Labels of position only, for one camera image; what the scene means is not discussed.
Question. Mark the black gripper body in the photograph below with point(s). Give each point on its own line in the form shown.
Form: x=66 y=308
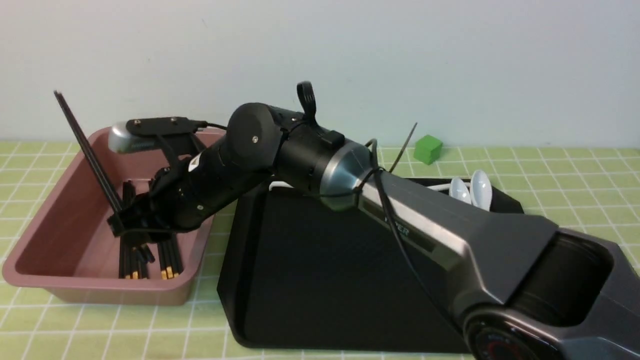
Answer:
x=171 y=204

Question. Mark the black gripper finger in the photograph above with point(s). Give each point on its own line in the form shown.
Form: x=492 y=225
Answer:
x=144 y=253

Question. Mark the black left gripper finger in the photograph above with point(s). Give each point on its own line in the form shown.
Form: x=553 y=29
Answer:
x=123 y=223

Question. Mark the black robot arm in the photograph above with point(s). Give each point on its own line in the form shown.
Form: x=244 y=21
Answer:
x=520 y=287

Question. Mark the black chopstick bin left pair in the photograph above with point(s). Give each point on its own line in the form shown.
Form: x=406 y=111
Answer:
x=136 y=269

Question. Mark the black chopstick bin pair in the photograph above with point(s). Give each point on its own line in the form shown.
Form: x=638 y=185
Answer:
x=136 y=269
x=164 y=260

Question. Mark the black chopstick bin far left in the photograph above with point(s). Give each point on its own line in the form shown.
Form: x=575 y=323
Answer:
x=123 y=263

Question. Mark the black chopstick bin right pair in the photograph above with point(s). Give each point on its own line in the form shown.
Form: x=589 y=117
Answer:
x=164 y=260

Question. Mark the black chopstick bin far right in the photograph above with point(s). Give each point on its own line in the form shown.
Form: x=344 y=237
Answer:
x=175 y=259

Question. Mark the pink plastic bin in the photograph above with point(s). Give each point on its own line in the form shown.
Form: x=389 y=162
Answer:
x=69 y=250

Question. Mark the black plastic tray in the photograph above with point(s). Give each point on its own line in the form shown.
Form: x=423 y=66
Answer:
x=297 y=275

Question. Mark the green cube block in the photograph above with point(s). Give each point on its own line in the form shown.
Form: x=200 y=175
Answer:
x=427 y=149

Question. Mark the white spoon centre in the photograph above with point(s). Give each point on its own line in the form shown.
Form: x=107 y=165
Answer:
x=440 y=187

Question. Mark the white spoon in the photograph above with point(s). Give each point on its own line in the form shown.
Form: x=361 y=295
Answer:
x=459 y=190
x=481 y=190
x=440 y=187

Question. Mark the white spoon inner right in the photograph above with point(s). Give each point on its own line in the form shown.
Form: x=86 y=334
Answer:
x=459 y=190

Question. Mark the white spoon outer right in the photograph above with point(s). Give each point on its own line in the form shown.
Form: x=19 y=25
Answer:
x=481 y=190

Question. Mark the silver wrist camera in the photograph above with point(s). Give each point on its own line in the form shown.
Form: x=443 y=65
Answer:
x=174 y=133

